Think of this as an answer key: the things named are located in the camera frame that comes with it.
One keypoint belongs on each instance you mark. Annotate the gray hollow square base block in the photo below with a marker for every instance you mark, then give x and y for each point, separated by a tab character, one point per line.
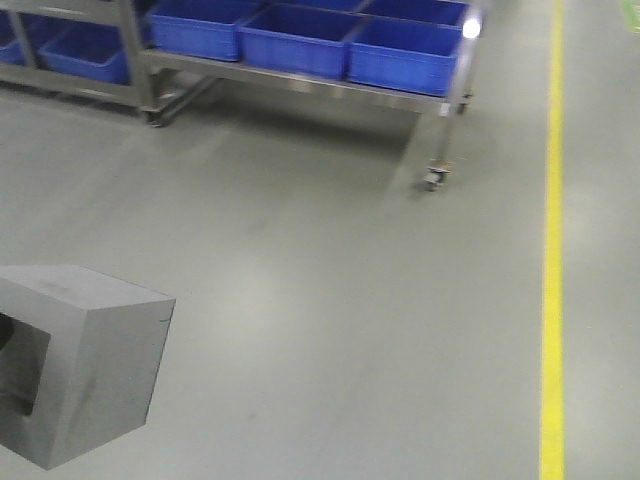
80	355

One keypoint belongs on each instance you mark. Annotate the blue bin on cart middle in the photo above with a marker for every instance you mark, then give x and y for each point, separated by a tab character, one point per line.
299	40

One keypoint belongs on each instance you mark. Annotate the blue bin on cart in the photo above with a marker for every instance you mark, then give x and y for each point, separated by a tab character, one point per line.
299	40
205	29
404	55

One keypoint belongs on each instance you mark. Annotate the blue bin on cart right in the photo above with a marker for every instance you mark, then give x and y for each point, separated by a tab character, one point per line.
404	55

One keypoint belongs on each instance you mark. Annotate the blue bin on cart left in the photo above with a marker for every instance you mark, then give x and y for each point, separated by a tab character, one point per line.
205	29

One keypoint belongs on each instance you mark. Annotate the steel cart with casters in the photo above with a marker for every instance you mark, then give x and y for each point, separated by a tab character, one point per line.
103	50

